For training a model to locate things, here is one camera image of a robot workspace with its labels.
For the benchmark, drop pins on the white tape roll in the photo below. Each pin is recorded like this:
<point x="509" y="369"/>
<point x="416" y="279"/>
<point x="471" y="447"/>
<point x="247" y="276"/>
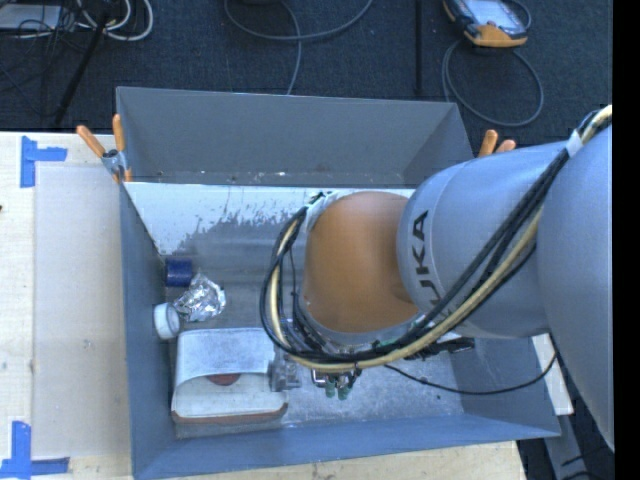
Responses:
<point x="166" y="319"/>

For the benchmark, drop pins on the grey metal bin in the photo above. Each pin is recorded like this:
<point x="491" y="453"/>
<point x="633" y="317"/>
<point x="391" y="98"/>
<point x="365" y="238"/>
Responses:
<point x="280" y="138"/>

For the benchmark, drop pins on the crumpled silver foil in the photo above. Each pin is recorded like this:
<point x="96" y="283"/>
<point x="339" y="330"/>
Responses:
<point x="201" y="298"/>

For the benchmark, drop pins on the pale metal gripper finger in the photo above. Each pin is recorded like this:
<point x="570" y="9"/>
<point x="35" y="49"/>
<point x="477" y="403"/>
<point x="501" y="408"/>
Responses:
<point x="283" y="357"/>
<point x="286" y="379"/>

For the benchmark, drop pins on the dark blue cylinder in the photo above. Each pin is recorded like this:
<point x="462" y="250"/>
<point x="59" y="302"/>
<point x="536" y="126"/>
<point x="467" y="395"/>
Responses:
<point x="178" y="272"/>

